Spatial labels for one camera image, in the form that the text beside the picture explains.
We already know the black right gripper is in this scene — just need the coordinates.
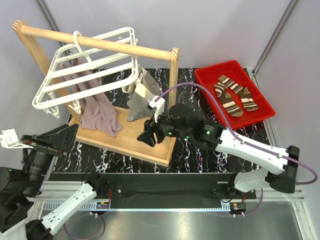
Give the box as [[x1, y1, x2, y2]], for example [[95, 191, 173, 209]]
[[137, 108, 191, 148]]

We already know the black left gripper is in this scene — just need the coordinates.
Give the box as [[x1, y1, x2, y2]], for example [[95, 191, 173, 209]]
[[22, 122, 80, 195]]

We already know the wooden clothes rack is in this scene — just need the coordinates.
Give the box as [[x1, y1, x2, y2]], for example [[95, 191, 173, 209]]
[[12, 20, 180, 166]]

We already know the grey cream sock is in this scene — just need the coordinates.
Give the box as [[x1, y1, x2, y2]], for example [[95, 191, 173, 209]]
[[122, 65, 161, 122]]

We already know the white plastic clip hanger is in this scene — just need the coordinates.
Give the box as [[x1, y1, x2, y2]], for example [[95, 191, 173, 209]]
[[32, 31, 140, 118]]

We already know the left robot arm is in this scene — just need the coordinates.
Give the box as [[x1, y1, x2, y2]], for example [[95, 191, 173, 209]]
[[0, 124, 111, 240]]

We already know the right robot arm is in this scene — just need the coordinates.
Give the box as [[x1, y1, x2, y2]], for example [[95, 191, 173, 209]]
[[137, 103, 300, 199]]

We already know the mauve hanging cloth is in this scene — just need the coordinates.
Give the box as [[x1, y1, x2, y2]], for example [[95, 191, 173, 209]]
[[60, 57, 122, 138]]

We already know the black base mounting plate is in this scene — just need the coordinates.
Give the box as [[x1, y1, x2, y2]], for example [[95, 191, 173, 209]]
[[47, 172, 266, 210]]

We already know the brown striped sock left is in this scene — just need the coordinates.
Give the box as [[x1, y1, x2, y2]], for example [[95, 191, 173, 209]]
[[214, 82, 243, 118]]

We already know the brown striped sock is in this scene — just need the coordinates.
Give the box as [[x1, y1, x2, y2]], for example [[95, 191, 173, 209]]
[[214, 82, 243, 118], [218, 74, 259, 112]]

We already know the red plastic bin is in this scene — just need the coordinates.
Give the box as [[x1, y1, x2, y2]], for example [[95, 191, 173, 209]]
[[194, 60, 276, 130]]

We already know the brown striped sock right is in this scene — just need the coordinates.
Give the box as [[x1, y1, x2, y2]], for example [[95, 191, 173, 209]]
[[218, 74, 259, 112]]

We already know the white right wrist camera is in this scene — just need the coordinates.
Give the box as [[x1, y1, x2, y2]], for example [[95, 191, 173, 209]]
[[147, 95, 166, 123]]

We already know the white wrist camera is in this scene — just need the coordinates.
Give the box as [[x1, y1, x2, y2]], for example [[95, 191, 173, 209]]
[[0, 128, 21, 149], [147, 95, 166, 123]]

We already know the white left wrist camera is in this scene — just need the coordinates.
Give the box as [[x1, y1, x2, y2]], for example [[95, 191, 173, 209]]
[[0, 128, 21, 149]]

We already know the white slotted cable duct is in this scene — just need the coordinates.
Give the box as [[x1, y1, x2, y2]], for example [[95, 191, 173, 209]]
[[42, 201, 235, 213]]

